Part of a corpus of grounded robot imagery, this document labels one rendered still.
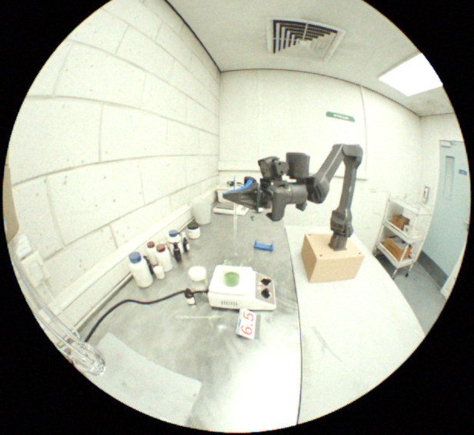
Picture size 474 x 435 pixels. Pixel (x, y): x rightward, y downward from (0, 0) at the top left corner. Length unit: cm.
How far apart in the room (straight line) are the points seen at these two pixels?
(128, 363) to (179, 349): 16
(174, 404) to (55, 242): 51
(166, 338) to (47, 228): 45
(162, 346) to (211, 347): 13
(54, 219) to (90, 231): 15
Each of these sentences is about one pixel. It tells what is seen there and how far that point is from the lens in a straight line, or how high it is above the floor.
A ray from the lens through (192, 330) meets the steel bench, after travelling 49.
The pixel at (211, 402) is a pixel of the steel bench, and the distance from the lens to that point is 43.
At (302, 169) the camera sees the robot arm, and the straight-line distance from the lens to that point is 38.
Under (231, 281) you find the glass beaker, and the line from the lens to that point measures 44.
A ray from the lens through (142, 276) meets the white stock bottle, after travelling 60.
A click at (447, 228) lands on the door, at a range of 303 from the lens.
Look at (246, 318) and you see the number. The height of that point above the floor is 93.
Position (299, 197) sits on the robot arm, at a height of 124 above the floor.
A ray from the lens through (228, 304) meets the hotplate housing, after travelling 49.
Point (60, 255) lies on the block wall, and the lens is 59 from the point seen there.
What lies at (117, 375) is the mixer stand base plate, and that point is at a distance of 51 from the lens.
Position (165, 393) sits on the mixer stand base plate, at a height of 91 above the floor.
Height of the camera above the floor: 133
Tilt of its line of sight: 15 degrees down
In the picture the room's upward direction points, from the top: straight up
